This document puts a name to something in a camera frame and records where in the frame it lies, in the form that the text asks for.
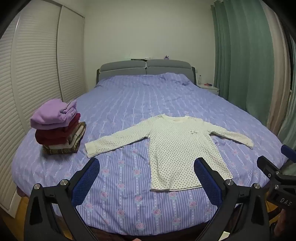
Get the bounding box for grey padded headboard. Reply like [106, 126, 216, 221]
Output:
[97, 59, 197, 87]

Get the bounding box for green curtain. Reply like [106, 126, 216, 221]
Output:
[211, 0, 296, 149]

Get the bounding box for purple folded garment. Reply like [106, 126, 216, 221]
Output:
[31, 98, 77, 130]

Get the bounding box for dark red folded garment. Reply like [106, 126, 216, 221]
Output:
[35, 113, 81, 146]

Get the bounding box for purple floral striped blanket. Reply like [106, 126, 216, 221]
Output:
[13, 72, 288, 234]

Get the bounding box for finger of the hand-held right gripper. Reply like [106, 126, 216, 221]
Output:
[281, 145, 296, 161]
[257, 156, 281, 180]

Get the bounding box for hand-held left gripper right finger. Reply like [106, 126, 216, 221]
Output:
[194, 157, 270, 241]

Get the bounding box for cream polka-dot long-sleeve shirt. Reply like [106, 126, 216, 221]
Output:
[84, 114, 254, 192]

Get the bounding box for white louvred wardrobe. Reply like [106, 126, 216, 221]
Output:
[0, 3, 87, 218]

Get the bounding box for beige curtain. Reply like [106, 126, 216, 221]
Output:
[261, 0, 292, 136]

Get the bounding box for beige folded garment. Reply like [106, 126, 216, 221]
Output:
[48, 127, 84, 149]

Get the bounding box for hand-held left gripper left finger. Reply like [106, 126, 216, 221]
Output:
[24, 158, 100, 241]

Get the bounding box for brown knitted folded garment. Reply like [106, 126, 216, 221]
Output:
[42, 122, 87, 154]

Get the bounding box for white nightstand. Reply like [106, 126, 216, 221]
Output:
[198, 83, 220, 95]

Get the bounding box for person's right hand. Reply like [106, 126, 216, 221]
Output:
[274, 212, 288, 237]

